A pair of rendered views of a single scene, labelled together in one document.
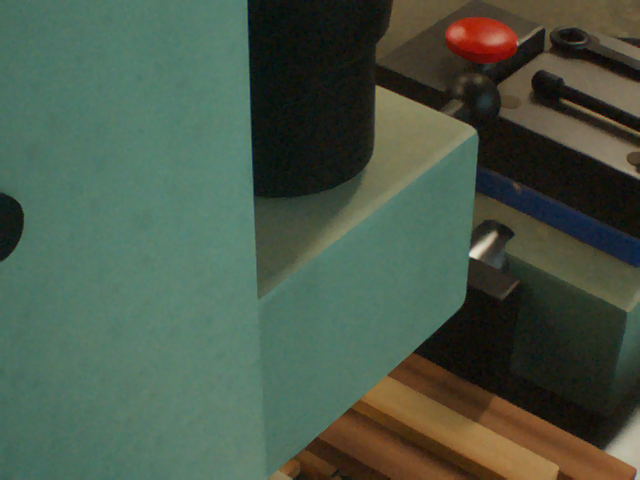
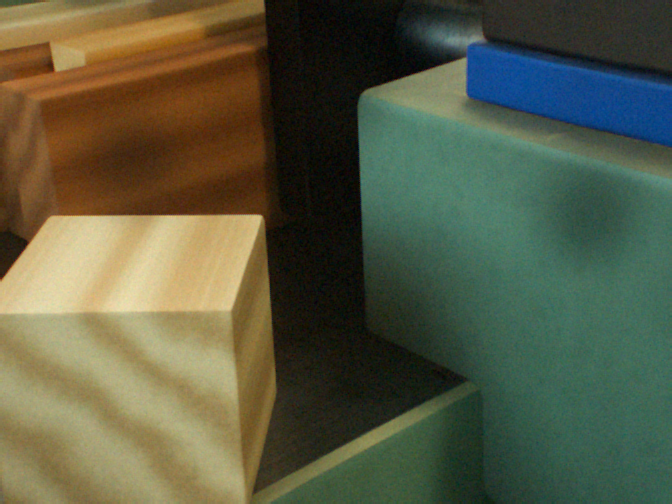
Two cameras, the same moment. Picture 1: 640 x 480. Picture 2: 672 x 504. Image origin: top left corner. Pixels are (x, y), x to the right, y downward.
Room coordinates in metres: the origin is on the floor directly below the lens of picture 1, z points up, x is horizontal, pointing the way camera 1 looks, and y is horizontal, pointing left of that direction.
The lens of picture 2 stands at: (0.40, -0.40, 1.05)
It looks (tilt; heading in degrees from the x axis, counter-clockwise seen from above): 24 degrees down; 99
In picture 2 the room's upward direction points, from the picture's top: 3 degrees counter-clockwise
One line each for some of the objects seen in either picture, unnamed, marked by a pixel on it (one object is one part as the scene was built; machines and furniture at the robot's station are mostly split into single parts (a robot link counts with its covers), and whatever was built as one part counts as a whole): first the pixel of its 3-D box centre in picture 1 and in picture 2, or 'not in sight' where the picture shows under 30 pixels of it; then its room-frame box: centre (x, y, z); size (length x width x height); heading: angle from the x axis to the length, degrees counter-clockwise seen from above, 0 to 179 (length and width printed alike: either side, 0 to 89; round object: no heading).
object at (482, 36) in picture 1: (481, 39); not in sight; (0.46, -0.07, 1.02); 0.03 x 0.03 x 0.01
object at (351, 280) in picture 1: (234, 306); not in sight; (0.29, 0.02, 1.03); 0.14 x 0.07 x 0.09; 140
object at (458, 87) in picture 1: (436, 128); not in sight; (0.36, -0.04, 1.04); 0.06 x 0.02 x 0.02; 140
